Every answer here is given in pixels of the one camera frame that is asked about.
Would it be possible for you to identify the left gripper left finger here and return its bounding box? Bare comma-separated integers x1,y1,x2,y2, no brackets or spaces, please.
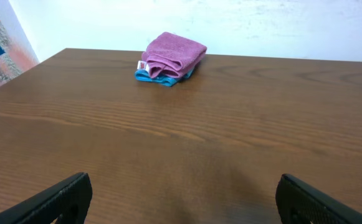
0,172,93,224

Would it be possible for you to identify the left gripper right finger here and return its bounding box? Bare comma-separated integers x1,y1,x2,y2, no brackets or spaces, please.
275,174,362,224

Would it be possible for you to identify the folded purple cloth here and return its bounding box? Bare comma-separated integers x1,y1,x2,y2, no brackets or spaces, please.
141,32,207,78

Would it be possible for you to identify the folded blue cloth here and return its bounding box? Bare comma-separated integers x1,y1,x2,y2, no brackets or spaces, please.
134,68,194,87

